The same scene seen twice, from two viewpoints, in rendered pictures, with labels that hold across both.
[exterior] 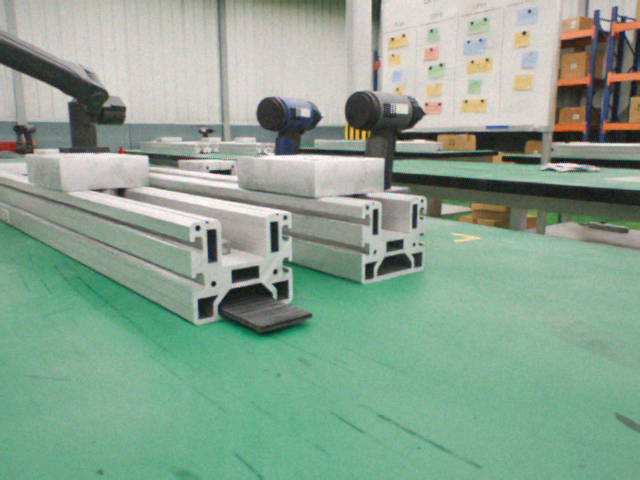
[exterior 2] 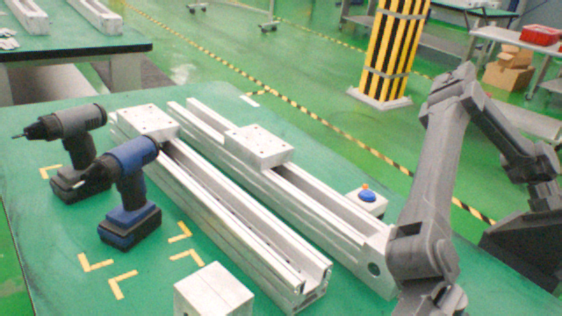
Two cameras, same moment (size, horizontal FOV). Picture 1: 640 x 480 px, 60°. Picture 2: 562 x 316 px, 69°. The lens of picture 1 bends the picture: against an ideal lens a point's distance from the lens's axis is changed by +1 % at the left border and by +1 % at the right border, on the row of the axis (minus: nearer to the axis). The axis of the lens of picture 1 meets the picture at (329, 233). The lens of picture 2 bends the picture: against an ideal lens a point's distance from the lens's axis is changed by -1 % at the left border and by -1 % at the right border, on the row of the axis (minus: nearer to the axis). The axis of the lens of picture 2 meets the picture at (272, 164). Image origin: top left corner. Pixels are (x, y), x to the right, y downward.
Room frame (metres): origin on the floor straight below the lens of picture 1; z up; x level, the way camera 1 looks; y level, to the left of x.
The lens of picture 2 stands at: (1.73, 0.31, 1.40)
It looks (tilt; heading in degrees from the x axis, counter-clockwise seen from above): 30 degrees down; 176
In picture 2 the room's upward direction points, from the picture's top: 8 degrees clockwise
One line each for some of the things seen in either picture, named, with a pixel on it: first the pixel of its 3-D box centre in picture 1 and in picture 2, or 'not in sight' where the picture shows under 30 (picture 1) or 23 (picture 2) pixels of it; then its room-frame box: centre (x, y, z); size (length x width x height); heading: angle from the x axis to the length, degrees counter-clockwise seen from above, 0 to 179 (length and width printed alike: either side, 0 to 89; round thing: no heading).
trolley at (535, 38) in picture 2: not in sight; (513, 83); (-1.49, 2.43, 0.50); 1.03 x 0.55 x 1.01; 48
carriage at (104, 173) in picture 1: (86, 179); (257, 150); (0.76, 0.33, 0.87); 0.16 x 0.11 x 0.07; 41
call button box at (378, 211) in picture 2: not in sight; (362, 207); (0.90, 0.61, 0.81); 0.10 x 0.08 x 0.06; 131
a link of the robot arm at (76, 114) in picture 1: (84, 113); (438, 307); (1.35, 0.58, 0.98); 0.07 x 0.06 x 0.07; 140
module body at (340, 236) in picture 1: (212, 204); (196, 186); (0.89, 0.19, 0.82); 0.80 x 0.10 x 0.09; 41
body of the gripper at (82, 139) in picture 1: (84, 139); not in sight; (1.35, 0.59, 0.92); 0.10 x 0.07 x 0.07; 131
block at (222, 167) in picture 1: (203, 182); (218, 305); (1.25, 0.28, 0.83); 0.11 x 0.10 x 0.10; 135
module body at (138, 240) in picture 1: (89, 215); (255, 166); (0.76, 0.33, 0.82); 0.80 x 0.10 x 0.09; 41
